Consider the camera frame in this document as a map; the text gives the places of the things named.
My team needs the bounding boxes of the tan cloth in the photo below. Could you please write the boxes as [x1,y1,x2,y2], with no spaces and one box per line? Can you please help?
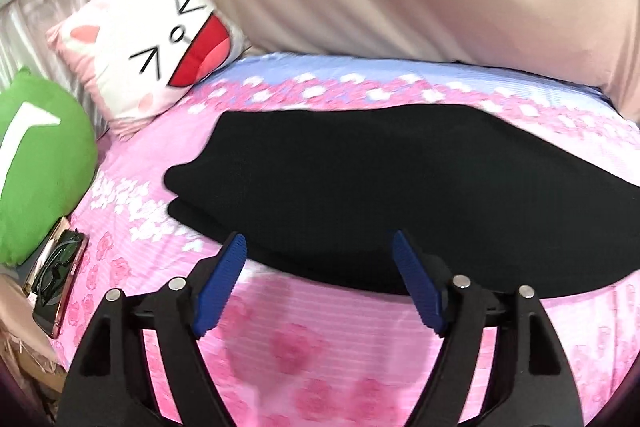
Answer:
[0,264,66,388]

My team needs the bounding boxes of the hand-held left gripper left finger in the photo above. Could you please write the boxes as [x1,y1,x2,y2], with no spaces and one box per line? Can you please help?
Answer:
[57,232,261,427]

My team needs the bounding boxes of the black pants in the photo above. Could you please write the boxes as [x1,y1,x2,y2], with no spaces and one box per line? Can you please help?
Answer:
[164,104,640,298]

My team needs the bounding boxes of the green plush pillow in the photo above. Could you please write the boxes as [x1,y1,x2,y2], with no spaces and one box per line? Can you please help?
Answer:
[0,67,98,265]

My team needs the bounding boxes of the white satin curtain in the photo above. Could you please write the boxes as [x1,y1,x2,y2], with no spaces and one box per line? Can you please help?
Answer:
[0,0,113,138]

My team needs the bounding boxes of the white cat face pillow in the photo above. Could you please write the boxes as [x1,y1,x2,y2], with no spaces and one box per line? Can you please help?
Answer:
[46,0,248,140]

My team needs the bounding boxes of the pink floral bed sheet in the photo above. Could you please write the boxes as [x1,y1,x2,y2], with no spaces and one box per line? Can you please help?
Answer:
[50,52,640,427]

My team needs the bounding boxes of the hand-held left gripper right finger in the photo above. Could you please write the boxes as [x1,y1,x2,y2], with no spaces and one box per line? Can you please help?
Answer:
[392,229,586,427]

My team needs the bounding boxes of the smartphone with pink rim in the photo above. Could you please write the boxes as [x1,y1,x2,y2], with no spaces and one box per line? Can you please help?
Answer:
[31,217,90,339]

